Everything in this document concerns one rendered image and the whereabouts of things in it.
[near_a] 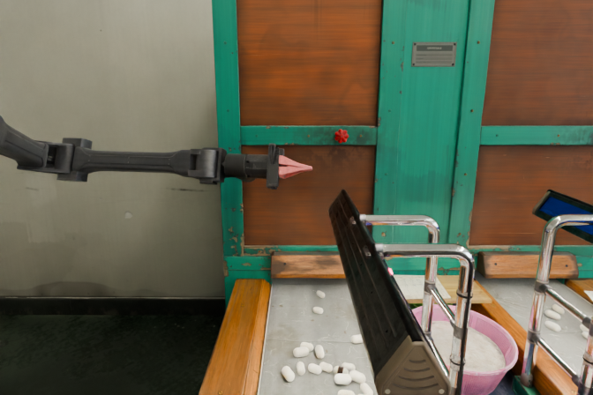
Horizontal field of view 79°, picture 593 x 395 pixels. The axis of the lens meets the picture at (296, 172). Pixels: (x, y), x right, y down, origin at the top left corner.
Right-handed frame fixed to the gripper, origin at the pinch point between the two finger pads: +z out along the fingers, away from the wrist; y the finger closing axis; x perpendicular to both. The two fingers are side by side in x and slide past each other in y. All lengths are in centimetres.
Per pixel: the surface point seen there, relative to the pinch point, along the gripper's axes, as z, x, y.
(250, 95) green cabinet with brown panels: -21.3, -20.1, -24.4
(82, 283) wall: -153, -129, 60
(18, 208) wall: -186, -109, 16
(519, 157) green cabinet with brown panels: 62, -38, -11
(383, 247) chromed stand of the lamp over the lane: 15.4, 21.3, 15.5
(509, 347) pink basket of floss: 50, -18, 41
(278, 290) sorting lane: -12, -37, 35
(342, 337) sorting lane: 9.3, -17.5, 42.0
